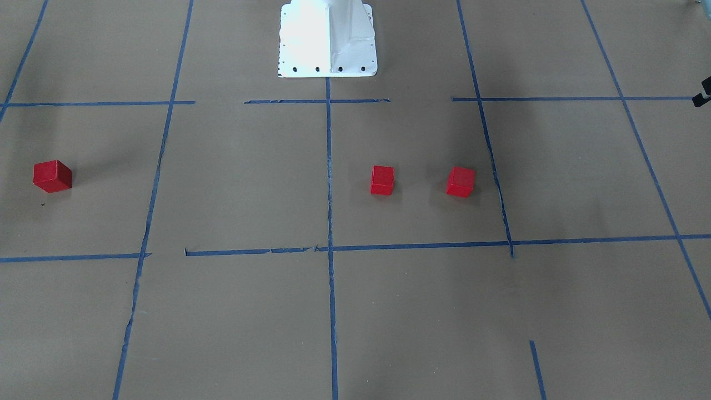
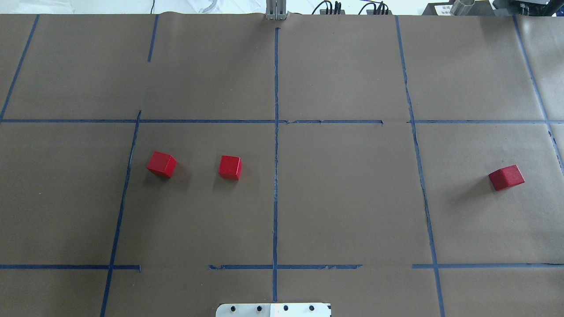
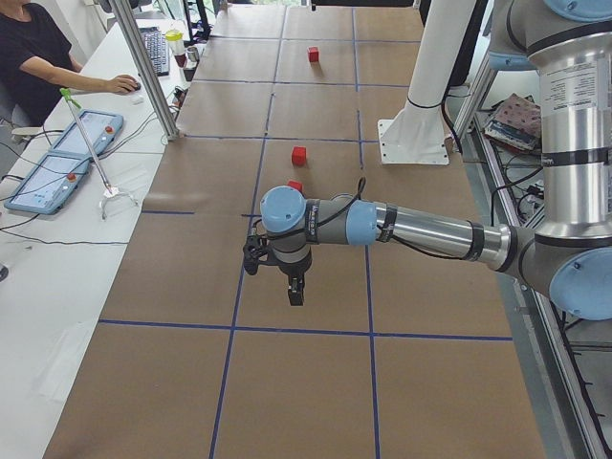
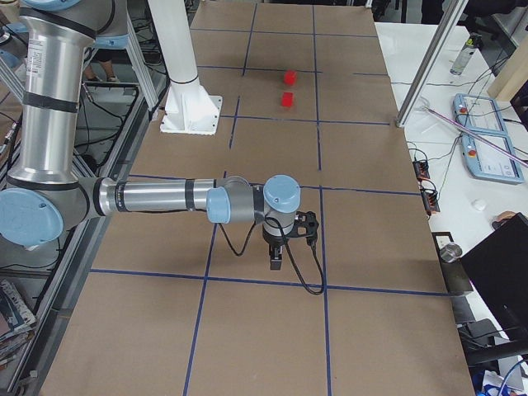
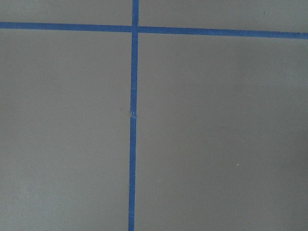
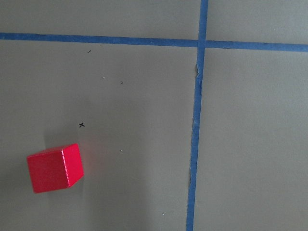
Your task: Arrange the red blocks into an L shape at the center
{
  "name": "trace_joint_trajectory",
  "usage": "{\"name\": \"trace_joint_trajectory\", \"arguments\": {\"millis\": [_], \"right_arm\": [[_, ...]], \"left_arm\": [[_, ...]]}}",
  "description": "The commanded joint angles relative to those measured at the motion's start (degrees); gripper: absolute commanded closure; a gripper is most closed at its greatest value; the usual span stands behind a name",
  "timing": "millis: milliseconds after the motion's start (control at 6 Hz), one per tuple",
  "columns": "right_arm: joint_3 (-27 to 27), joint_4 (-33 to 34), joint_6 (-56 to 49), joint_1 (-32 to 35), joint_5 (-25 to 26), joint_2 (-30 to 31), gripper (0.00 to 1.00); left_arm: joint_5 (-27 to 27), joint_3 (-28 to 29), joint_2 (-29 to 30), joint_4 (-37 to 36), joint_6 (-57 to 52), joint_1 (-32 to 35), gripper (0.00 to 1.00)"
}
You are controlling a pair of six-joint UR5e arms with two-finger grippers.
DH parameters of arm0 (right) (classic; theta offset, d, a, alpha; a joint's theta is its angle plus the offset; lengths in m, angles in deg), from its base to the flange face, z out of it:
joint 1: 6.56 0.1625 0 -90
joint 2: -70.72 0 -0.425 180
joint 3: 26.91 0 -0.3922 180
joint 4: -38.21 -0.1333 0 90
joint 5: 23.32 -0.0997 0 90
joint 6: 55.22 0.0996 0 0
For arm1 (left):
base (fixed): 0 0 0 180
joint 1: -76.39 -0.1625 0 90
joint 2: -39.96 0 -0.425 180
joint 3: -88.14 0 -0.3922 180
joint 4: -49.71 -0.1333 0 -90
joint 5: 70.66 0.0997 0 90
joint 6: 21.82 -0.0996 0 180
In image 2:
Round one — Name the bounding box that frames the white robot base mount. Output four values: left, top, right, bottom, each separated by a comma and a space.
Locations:
215, 302, 332, 317

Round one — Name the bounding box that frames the aluminium frame post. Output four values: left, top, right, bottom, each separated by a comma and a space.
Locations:
265, 0, 288, 21

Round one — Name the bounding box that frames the black cable connector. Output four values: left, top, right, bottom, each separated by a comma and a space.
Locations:
312, 0, 346, 15
358, 0, 393, 15

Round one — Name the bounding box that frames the silver metal cup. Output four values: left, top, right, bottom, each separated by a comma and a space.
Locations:
450, 0, 475, 16

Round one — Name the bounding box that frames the black cable connector right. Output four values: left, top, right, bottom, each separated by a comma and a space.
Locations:
358, 0, 393, 15

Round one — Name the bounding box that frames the black cable connector left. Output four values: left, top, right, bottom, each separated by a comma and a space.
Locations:
312, 0, 346, 15

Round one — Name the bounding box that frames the red cube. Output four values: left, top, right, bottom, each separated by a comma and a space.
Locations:
218, 155, 242, 180
488, 165, 525, 191
146, 151, 178, 178

